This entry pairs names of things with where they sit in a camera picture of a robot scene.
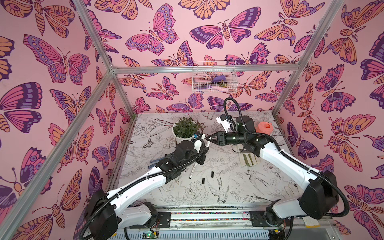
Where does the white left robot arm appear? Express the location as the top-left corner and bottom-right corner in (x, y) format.
(78, 138), (209, 240)

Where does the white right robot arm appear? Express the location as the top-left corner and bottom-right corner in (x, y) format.
(207, 114), (341, 225)

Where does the white plastic flower pot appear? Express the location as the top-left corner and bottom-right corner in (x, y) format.
(172, 123), (193, 145)

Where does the green potted plant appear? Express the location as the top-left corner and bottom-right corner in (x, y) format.
(173, 117), (205, 139)

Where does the beige green work glove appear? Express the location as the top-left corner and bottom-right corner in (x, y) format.
(238, 148), (262, 167)

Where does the blue dotted work glove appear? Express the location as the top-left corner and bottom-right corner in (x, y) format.
(148, 158), (163, 169)

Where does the clear wall basket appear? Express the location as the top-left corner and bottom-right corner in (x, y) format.
(191, 64), (239, 95)

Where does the white glove on rail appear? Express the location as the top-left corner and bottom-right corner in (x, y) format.
(302, 216), (321, 228)

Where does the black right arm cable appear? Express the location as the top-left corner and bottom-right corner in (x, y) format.
(223, 97), (350, 218)

